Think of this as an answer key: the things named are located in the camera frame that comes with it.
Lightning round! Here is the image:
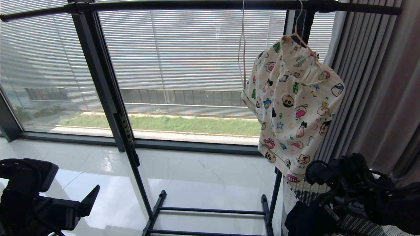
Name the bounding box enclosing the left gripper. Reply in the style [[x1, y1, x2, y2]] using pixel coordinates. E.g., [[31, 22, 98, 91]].
[[31, 185, 100, 231]]

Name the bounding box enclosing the black garment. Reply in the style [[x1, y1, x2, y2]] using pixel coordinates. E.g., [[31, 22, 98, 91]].
[[284, 200, 338, 236]]

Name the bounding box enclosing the cream printed garment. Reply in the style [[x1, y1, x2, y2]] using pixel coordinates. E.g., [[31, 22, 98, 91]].
[[241, 35, 346, 183]]

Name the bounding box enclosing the pink clothes hanger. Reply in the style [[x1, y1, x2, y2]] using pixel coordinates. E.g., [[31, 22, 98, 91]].
[[282, 0, 320, 67], [238, 0, 247, 90]]

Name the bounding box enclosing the white laundry basket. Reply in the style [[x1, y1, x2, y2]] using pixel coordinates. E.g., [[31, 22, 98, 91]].
[[282, 179, 420, 236]]

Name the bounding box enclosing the black clothes rack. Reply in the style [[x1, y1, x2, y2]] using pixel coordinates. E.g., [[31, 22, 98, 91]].
[[0, 0, 403, 236]]

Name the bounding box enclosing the window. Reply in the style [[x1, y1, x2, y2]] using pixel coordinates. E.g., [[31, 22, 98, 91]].
[[0, 0, 335, 156]]

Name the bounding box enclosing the beige curtain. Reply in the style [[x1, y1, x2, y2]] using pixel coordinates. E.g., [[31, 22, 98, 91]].
[[313, 0, 420, 186]]

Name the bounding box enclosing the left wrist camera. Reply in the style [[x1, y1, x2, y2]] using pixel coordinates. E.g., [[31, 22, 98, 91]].
[[18, 158, 59, 194]]

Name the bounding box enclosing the black cable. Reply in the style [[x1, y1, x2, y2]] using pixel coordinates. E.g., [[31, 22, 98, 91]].
[[305, 160, 330, 186]]

